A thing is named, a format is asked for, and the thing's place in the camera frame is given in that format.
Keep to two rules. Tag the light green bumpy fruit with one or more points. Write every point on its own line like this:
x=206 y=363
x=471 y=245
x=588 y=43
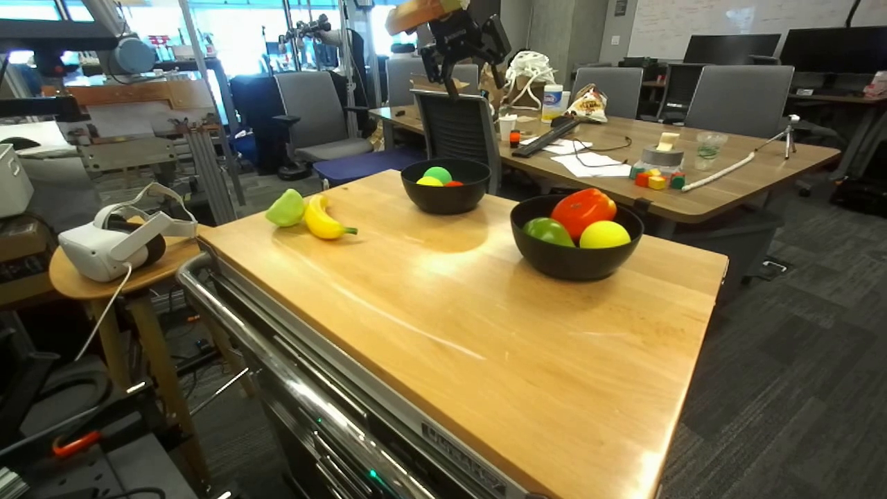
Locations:
x=286 y=208

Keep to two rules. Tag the green toy lime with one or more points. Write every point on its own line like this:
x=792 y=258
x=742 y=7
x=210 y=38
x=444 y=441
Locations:
x=544 y=229

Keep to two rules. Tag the silver cart handle bar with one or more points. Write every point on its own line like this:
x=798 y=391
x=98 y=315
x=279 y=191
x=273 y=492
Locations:
x=321 y=428

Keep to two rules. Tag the red orange toy pepper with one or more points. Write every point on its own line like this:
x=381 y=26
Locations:
x=584 y=208

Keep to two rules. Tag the yellow toy banana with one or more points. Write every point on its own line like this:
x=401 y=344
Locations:
x=321 y=223

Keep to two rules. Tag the black mesh office chair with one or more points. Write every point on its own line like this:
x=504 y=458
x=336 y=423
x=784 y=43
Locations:
x=462 y=129

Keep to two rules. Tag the black bowl with pepper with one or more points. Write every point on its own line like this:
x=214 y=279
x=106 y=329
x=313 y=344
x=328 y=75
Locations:
x=573 y=261

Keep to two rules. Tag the yellow green toy apple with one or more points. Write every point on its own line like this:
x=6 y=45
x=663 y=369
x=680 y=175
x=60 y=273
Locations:
x=607 y=237

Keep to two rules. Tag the colourful toy blocks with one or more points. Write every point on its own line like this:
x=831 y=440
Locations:
x=656 y=178

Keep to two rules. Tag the white VR headset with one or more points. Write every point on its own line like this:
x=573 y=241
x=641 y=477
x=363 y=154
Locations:
x=126 y=237

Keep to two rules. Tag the green toy ball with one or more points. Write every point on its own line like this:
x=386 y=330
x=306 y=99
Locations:
x=442 y=173

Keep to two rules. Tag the clear plastic container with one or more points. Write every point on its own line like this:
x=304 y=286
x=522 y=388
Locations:
x=709 y=146

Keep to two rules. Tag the round wooden stool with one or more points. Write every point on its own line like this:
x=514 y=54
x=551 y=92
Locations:
x=135 y=294

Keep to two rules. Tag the wooden office desk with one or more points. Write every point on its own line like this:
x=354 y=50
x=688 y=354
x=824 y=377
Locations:
x=631 y=140

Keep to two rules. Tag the yellow toy lemon ball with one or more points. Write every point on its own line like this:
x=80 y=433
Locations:
x=432 y=182

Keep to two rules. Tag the black computer monitor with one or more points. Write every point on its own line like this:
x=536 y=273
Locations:
x=837 y=47

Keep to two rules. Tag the grey office chair left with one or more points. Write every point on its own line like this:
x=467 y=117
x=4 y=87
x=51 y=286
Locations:
x=318 y=125

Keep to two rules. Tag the grey office chair right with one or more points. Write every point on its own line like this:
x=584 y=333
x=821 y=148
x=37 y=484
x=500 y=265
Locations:
x=742 y=99

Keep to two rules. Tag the black bowl with banana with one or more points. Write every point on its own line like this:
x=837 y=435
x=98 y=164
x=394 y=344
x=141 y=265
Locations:
x=447 y=201

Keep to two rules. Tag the white stick on desk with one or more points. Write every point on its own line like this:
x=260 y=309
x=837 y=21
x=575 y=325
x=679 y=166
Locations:
x=722 y=173

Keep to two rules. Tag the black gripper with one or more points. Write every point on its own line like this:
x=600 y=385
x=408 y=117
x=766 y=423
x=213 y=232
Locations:
x=458 y=38

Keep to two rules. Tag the white paper sheets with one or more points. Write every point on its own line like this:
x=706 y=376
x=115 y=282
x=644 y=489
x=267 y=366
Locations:
x=584 y=162

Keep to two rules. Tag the grey office chair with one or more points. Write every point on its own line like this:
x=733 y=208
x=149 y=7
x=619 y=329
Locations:
x=318 y=125
x=742 y=99

